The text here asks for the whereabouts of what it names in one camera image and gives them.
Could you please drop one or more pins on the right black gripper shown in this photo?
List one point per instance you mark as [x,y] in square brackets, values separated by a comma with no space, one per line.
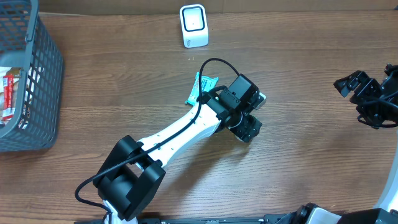
[364,91]

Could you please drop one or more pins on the green wet wipes pack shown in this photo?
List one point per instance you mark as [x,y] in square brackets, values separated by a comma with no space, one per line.
[207,84]

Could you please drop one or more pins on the red Nescafe stick sachet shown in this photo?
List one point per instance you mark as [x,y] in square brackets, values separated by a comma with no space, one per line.
[8,85]

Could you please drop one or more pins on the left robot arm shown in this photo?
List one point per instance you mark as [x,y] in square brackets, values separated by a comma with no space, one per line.
[134,170]

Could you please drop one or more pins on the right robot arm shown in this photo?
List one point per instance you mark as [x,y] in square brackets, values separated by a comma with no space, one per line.
[382,213]

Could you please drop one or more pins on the white barcode scanner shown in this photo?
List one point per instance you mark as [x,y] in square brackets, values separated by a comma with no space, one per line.
[194,26]

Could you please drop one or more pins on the grey plastic mesh basket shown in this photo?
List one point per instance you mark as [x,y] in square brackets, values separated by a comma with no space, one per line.
[30,54]

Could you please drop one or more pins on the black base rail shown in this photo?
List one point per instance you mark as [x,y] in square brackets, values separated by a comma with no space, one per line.
[266,219]

